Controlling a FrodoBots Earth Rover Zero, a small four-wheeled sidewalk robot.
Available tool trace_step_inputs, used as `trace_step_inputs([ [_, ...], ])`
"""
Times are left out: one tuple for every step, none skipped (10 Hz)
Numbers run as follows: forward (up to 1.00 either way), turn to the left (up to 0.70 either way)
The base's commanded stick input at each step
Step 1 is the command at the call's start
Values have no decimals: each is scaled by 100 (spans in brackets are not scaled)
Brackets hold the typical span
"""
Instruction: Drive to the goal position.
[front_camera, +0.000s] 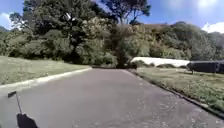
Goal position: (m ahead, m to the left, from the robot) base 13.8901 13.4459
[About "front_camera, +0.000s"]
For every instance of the grey asphalt path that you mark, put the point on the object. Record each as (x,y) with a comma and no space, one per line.
(100,100)

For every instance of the wood of green trees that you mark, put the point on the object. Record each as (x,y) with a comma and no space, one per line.
(83,33)

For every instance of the long white structure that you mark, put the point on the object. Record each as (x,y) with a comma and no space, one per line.
(160,61)

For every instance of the pale concrete kerb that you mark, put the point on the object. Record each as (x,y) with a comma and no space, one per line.
(50,78)

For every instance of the grass field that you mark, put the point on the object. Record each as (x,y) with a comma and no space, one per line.
(186,83)

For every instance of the dark path edging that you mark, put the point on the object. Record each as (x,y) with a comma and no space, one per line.
(186,99)

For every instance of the grass slope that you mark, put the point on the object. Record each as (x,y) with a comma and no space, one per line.
(26,68)

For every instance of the dark fence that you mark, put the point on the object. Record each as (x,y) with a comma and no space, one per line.
(206,66)

